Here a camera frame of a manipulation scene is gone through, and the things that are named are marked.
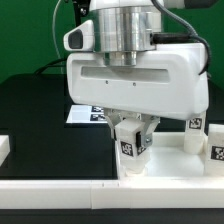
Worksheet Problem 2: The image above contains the white left obstacle rail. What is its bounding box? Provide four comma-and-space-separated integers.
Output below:
0, 135, 10, 166

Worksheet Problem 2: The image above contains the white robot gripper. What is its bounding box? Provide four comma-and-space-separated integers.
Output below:
67, 43, 209, 148

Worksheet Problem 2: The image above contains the white square table top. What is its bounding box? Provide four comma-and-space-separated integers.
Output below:
116, 132, 224, 178

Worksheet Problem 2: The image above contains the white front obstacle rail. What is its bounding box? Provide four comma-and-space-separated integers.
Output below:
0, 178, 224, 209

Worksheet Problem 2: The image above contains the white thin cable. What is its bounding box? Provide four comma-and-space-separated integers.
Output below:
52, 0, 65, 76

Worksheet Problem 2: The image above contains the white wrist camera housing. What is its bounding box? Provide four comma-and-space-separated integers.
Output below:
63, 20, 95, 52

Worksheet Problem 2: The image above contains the black cable on table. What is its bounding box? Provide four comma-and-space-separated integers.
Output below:
34, 57, 68, 76

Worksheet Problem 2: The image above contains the white obstacle rail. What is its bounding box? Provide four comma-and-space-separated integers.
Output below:
0, 178, 224, 209
0, 135, 10, 166

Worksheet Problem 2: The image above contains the black camera pole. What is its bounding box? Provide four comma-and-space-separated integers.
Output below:
72, 0, 91, 26

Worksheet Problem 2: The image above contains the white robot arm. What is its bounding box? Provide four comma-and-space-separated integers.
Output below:
64, 0, 219, 148

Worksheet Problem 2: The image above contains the white marker sheet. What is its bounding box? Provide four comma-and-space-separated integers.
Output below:
67, 105, 107, 124

